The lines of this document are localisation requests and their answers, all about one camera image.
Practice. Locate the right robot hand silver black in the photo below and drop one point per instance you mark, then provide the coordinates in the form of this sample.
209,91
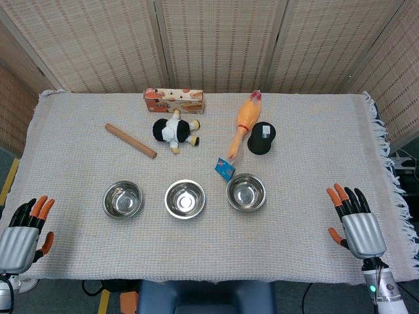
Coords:
363,235

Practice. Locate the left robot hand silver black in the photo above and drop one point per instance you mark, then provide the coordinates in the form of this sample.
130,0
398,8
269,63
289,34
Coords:
16,245

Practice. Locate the stainless steel bowl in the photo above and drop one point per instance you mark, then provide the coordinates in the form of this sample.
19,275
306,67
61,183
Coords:
122,200
246,193
185,200

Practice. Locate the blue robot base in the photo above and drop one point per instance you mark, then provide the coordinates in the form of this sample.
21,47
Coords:
206,297

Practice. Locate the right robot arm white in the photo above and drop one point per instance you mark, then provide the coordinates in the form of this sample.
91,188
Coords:
384,291

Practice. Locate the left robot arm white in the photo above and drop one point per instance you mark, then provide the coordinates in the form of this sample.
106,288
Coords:
5,291

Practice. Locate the white round stand base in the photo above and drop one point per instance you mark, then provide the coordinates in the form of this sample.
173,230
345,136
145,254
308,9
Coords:
27,285

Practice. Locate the orange box on floor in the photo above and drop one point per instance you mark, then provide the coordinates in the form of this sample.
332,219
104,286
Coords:
128,302

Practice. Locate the woven folding screen panel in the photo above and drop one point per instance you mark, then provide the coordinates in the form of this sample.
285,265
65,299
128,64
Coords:
396,81
327,42
13,108
98,42
222,42

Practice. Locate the black mesh pen holder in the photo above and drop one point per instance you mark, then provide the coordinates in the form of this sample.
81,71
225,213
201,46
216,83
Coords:
262,139

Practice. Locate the blue paper tag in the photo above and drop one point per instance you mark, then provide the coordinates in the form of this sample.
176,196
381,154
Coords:
225,169

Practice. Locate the beige woven tablecloth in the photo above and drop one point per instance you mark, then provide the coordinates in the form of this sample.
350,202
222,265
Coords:
209,245

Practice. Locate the wooden rolling pin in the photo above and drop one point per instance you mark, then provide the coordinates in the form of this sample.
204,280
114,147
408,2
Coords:
131,140

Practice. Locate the yellow rubber chicken toy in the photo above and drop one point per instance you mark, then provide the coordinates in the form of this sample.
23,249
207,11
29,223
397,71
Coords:
247,114

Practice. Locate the black white plush cow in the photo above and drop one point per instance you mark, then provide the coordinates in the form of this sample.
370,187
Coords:
173,131

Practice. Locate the orange egg roll snack box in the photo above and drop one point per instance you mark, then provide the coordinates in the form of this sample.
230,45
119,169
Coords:
173,101

